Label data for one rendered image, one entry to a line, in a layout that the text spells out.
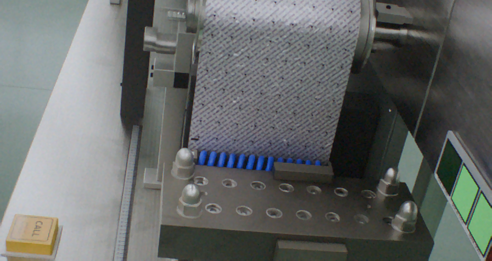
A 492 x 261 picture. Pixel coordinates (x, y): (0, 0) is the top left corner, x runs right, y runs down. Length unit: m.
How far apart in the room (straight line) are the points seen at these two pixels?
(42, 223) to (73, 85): 0.54
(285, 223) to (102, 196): 0.37
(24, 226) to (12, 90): 2.45
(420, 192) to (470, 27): 0.58
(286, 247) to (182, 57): 0.36
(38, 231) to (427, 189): 0.75
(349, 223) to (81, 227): 0.43
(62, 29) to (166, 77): 3.18
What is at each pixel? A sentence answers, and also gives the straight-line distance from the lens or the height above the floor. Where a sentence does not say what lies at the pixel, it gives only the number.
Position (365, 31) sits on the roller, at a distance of 1.05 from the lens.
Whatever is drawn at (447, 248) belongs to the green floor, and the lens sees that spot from 2.87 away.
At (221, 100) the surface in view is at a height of 1.13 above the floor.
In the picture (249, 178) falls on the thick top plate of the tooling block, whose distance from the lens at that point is 1.06.
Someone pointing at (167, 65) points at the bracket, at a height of 1.14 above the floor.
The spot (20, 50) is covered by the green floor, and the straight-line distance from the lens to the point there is 3.98.
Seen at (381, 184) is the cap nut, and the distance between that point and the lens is 1.10.
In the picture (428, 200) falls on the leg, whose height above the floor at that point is 0.88.
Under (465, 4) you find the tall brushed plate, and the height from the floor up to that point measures 1.37.
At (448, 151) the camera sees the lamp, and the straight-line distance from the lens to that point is 0.90.
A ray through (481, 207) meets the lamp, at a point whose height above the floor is 1.20.
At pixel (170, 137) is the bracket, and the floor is 1.01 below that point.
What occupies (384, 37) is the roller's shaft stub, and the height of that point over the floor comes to 1.25.
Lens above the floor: 1.60
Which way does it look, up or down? 28 degrees down
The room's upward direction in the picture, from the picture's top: 10 degrees clockwise
